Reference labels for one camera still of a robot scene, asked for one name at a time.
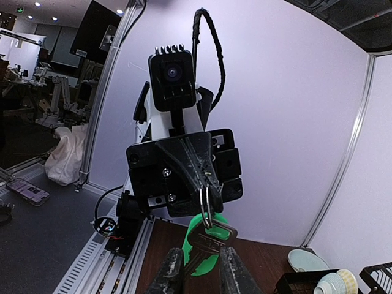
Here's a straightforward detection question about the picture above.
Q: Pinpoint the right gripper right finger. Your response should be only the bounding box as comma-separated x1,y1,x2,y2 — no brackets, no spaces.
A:
219,247,263,294

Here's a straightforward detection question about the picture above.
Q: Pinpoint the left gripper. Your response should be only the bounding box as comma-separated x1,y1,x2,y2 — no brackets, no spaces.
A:
126,129,243,217

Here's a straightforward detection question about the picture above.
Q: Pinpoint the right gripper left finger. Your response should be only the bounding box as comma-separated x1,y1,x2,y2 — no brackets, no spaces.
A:
146,247,184,294

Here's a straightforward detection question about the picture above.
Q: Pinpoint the black wire dish rack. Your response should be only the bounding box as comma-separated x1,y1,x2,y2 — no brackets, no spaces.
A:
274,263,391,293

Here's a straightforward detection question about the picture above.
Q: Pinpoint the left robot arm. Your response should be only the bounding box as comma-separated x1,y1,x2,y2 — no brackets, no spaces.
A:
115,83,243,256

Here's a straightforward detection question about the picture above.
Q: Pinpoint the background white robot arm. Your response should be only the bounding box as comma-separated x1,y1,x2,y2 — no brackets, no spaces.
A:
35,76,80,129

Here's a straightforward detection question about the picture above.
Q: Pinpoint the light blue ceramic plate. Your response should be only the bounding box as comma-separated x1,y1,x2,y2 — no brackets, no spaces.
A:
287,249,330,273

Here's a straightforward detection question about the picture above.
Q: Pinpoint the light blue striped bowl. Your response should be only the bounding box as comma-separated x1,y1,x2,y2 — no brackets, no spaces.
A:
313,273,346,294

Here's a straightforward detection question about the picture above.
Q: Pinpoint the yellow checked bowl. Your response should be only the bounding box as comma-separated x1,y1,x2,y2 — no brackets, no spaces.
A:
337,269,359,294

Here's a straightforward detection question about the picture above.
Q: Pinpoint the white plastic bag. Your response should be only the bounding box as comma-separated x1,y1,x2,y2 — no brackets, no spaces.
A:
44,124,88,186

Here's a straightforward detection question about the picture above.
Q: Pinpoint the aluminium front rail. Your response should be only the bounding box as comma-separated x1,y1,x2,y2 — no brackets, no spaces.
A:
53,218,155,294

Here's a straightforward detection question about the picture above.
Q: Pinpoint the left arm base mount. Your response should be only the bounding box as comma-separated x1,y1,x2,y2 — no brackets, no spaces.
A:
92,186,148,258

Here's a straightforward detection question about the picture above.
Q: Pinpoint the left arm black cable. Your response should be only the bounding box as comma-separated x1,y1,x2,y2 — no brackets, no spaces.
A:
192,8,227,108

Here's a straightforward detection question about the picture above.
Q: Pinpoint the left aluminium frame post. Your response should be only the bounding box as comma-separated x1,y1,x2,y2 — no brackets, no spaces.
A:
75,1,147,191

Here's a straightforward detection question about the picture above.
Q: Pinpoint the aluminium frame post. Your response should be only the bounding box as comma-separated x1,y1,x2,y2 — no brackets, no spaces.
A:
75,1,147,191
300,53,376,248

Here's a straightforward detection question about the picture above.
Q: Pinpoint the right aluminium frame post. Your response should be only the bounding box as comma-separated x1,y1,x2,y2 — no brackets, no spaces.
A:
300,53,376,248

